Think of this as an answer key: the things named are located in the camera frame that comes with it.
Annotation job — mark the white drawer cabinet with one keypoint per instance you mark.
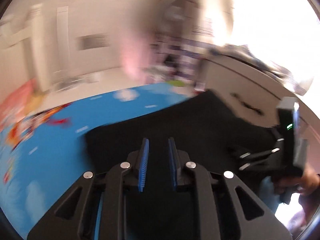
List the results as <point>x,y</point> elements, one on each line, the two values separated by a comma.
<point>253,96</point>

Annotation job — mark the cartoon blue bed sheet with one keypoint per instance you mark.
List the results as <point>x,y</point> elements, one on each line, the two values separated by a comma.
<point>36,172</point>

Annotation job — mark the grey standing fan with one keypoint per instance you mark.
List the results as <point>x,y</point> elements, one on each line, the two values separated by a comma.
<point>169,15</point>

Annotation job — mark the pink floral pillow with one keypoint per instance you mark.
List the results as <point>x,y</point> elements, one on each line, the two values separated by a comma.
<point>15,103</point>

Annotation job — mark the white nightstand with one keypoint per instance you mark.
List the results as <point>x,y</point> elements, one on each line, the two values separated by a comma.
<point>91,84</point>

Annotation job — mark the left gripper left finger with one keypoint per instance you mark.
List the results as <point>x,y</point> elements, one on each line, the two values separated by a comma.
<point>94,207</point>

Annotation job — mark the person right hand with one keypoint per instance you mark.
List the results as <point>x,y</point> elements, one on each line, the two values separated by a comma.
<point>306,184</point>

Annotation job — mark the white wooden headboard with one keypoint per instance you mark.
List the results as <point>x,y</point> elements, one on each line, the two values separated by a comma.
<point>32,36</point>

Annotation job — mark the wall socket panel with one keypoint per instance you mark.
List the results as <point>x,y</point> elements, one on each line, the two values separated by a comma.
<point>93,41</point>

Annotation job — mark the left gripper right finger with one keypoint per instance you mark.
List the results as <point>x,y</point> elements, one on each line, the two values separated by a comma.
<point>221,204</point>

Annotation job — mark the black pants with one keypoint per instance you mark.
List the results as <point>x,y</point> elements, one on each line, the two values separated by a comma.
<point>202,126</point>

